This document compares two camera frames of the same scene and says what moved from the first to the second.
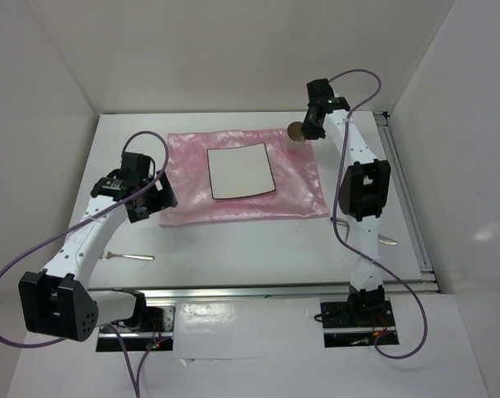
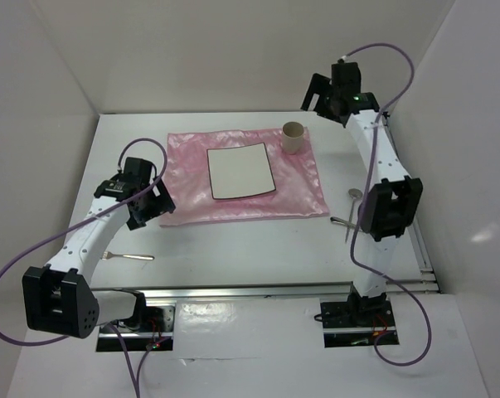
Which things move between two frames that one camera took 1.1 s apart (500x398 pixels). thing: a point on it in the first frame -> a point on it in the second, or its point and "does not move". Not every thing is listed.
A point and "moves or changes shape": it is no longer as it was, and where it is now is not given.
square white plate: (240, 171) does not move
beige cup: (295, 141) moves or changes shape
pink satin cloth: (298, 194) does not move
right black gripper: (309, 133) -> (319, 84)
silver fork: (107, 254) does not move
